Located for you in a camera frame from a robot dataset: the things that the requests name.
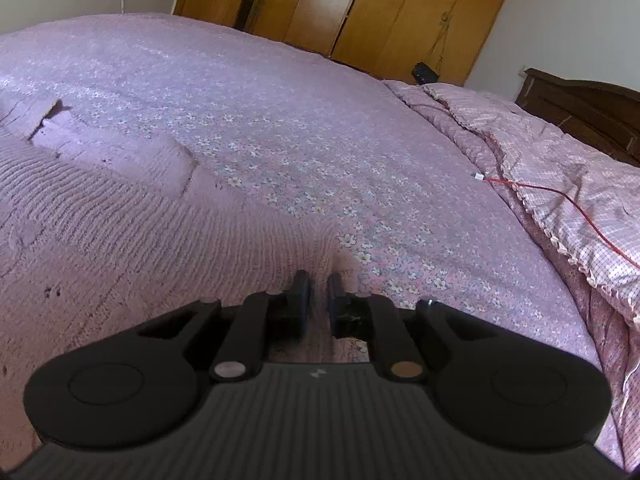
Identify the black hanging bag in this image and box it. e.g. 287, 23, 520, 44
411, 10, 451, 86

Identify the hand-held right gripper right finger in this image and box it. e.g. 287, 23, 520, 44
326, 273, 501, 384

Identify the pink knit cardigan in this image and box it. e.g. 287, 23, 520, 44
0, 96, 351, 461

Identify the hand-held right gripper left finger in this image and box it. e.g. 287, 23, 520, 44
135, 269, 315, 384

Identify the dark wooden headboard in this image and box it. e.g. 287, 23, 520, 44
515, 67, 640, 168

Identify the wooden wardrobe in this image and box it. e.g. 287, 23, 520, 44
250, 0, 522, 87

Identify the pink checked quilt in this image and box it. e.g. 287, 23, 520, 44
384, 80, 640, 467

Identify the red cable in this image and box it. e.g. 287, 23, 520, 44
472, 173, 640, 266

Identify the pink floral bed sheet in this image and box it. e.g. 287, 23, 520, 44
0, 12, 606, 461

